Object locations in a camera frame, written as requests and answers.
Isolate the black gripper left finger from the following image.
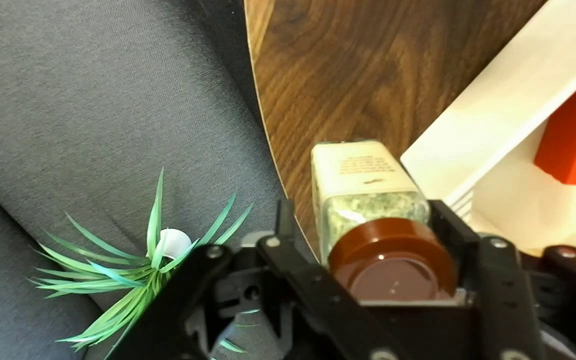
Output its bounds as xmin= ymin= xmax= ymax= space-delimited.
xmin=103 ymin=199 xmax=369 ymax=360

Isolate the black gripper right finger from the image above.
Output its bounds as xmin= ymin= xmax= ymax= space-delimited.
xmin=426 ymin=199 xmax=576 ymax=360

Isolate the glass jar with brown lid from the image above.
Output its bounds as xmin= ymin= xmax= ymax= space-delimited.
xmin=308 ymin=139 xmax=459 ymax=307

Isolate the white plant pot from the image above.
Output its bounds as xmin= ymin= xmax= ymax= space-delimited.
xmin=155 ymin=227 xmax=193 ymax=263

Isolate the green spiky plant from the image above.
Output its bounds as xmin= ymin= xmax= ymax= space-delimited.
xmin=31 ymin=167 xmax=255 ymax=357

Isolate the white wooden box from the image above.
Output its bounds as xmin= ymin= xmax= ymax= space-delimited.
xmin=399 ymin=0 xmax=576 ymax=269

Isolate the dark grey sofa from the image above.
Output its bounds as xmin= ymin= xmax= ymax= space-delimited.
xmin=0 ymin=0 xmax=286 ymax=360

